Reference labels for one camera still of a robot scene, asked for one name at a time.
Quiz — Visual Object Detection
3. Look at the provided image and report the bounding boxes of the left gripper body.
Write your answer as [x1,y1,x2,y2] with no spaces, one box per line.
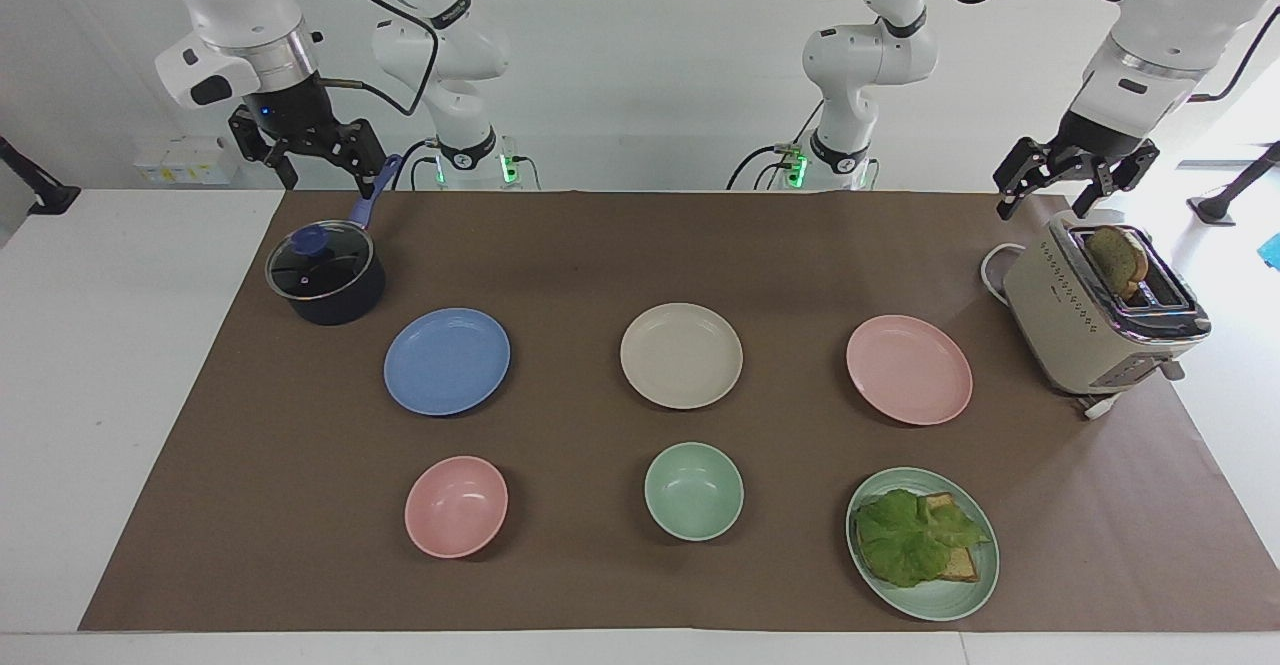
[1054,109,1128,175]

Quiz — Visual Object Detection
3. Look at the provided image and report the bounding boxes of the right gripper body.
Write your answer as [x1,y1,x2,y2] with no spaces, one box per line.
[243,73,347,152]

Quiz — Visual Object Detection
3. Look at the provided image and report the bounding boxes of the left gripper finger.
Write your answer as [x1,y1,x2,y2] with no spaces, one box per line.
[1077,139,1162,222]
[992,136,1087,220]

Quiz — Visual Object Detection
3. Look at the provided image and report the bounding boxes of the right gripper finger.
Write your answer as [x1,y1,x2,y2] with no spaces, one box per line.
[300,119,389,199]
[228,105,301,191]

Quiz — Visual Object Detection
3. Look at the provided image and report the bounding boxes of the white socket box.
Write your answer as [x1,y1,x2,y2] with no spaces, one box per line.
[134,138,237,185]

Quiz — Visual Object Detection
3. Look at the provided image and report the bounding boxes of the dark bread slice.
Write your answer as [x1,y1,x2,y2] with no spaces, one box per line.
[1086,225,1150,302]

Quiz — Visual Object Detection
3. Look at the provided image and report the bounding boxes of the black stand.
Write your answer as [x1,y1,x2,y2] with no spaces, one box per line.
[0,134,82,217]
[1186,141,1280,227]

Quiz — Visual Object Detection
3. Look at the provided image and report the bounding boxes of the glass lid with blue knob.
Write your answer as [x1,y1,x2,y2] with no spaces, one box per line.
[266,223,375,302]

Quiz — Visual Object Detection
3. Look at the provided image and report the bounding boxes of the dark blue saucepan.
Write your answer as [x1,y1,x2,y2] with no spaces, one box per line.
[265,153,404,327]

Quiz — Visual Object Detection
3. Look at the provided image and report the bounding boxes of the beige toaster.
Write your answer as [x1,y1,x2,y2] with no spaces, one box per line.
[1002,209,1214,397]

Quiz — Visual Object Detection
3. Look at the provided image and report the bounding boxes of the blue plate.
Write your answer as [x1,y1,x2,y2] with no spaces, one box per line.
[383,307,512,417]

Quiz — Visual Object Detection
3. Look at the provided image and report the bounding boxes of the pink plate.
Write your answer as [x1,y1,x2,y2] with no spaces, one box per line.
[845,314,975,427]

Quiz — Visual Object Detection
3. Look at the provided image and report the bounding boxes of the pink bowl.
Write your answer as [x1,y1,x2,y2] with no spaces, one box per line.
[404,455,510,560]

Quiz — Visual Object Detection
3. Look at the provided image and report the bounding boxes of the beige plate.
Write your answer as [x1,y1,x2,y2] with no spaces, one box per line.
[619,302,745,411]

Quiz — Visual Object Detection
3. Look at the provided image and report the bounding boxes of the green lettuce leaf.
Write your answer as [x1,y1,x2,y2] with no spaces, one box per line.
[853,488,993,589]

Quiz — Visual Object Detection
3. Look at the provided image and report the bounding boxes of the toasted bread slice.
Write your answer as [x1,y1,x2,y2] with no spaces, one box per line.
[922,491,983,583]

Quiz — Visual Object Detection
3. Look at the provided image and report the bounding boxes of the green plate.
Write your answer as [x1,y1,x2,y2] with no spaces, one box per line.
[845,466,1001,623]

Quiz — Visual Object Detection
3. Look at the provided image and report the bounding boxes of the green bowl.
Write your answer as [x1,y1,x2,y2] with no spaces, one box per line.
[643,441,746,543]

